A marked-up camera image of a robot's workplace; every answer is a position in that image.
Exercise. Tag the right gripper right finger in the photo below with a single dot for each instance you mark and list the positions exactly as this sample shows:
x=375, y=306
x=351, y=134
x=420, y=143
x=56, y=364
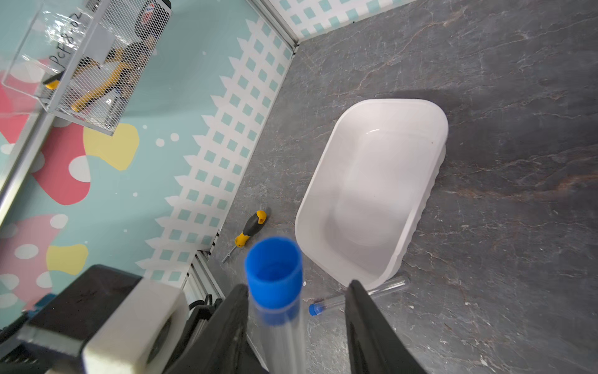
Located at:
x=373, y=345

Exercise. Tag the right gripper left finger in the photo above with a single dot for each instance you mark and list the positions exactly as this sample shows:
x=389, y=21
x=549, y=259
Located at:
x=214, y=339

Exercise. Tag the blue capped test tube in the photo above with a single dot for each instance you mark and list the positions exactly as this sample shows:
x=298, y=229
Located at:
x=396, y=284
x=274, y=273

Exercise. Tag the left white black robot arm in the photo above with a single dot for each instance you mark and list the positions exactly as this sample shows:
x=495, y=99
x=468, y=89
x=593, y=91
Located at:
x=15, y=358

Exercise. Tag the yellow black screwdriver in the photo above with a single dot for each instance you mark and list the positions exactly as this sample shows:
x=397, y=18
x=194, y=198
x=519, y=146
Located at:
x=252, y=226

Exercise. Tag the white plastic tray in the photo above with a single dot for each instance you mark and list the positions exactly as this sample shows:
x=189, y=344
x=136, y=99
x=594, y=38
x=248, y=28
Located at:
x=370, y=187

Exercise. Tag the black tape roll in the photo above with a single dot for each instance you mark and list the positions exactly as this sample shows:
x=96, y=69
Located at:
x=153, y=18

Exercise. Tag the clear plastic label bag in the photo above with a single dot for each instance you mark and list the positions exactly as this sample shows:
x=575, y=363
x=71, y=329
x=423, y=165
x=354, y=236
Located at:
x=49, y=46

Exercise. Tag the yellow handled pliers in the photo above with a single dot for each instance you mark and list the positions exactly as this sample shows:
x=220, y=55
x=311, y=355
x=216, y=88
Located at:
x=117, y=73

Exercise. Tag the white wire wall basket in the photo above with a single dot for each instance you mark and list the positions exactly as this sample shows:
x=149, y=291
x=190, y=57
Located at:
x=113, y=27

